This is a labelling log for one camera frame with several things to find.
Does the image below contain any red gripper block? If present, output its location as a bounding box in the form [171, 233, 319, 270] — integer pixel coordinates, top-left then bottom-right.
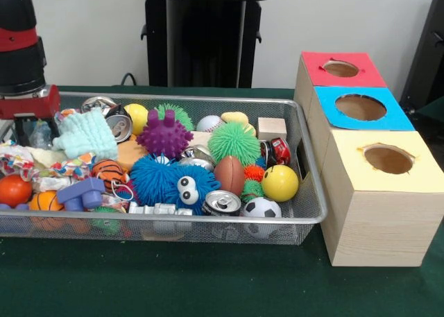
[0, 84, 62, 147]

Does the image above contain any crushed bottle with colourful label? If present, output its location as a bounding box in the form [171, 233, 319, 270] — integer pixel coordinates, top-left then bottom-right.
[29, 120, 53, 150]

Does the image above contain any crushed red and black can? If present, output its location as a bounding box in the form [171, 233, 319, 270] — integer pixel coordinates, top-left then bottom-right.
[259, 137, 291, 165]

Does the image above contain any shallow mesh bin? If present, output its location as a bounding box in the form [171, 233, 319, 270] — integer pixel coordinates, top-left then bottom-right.
[0, 91, 328, 246]

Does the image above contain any wooden box with three holes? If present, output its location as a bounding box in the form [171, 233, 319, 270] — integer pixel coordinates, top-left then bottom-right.
[293, 51, 444, 268]

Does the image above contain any mint knitted cloth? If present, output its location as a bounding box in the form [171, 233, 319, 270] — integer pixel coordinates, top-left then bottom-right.
[51, 108, 119, 160]

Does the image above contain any purple spiky ball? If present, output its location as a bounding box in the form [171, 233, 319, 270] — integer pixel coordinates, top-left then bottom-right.
[135, 109, 194, 158]

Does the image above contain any blue puffer ball with eyes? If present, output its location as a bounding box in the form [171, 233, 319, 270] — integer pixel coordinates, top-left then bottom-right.
[130, 153, 221, 216]

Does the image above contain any brown toy football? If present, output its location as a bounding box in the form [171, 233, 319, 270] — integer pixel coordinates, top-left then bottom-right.
[213, 156, 246, 196]

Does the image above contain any green puffer ball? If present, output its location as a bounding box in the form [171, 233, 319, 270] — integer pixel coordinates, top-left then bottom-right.
[207, 121, 262, 166]

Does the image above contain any silver drink can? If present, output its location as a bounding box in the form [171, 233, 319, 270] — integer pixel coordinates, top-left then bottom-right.
[200, 190, 242, 216]

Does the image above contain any dark green table cloth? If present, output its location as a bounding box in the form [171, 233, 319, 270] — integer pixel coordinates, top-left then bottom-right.
[414, 96, 444, 124]
[0, 84, 444, 317]

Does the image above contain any black and white soccer ball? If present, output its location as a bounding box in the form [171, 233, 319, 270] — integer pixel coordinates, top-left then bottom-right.
[241, 196, 282, 240]

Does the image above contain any yellow ball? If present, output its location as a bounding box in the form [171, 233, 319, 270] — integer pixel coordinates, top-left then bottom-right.
[260, 164, 300, 203]

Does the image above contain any black chair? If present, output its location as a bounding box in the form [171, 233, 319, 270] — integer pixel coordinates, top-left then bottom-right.
[398, 0, 444, 113]

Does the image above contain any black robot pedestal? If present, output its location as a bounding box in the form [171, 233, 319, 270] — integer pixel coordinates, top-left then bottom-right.
[133, 0, 280, 88]

